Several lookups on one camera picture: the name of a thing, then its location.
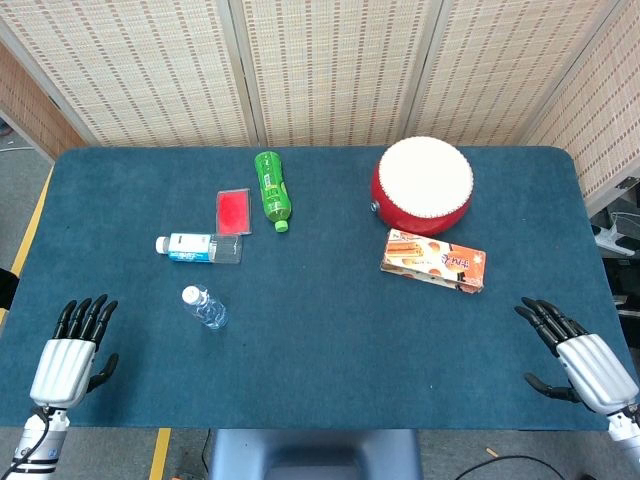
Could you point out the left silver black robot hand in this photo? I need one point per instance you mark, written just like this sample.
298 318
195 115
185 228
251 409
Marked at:
62 370

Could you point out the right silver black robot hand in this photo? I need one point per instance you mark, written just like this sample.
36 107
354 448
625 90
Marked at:
595 370

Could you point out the small transparent water bottle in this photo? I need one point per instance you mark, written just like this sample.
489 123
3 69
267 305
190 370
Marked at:
207 310

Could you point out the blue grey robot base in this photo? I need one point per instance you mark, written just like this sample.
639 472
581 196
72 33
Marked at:
315 450

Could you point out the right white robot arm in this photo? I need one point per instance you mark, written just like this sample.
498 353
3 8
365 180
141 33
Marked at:
625 427

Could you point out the blue label bottle white cap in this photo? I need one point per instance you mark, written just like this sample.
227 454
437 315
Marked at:
190 247

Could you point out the green plastic bottle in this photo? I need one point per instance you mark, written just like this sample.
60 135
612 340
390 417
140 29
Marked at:
272 190

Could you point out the black device stack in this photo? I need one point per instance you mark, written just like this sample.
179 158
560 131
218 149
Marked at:
625 280

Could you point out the white power strip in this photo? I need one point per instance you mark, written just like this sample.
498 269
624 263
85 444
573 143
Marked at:
612 240

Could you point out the orange biscuit box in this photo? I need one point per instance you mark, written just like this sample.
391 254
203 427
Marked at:
435 260

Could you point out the red card in clear case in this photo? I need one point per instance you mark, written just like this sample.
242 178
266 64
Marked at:
232 210

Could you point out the woven bamboo screen panel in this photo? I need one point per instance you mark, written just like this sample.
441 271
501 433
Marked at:
125 65
500 65
600 115
335 65

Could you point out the red drum with white skin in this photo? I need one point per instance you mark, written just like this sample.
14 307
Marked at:
425 175

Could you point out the blue felt table cover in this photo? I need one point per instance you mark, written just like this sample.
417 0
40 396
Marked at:
320 340

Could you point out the brown woven screen panel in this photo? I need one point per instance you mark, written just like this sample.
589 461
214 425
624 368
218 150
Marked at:
25 105

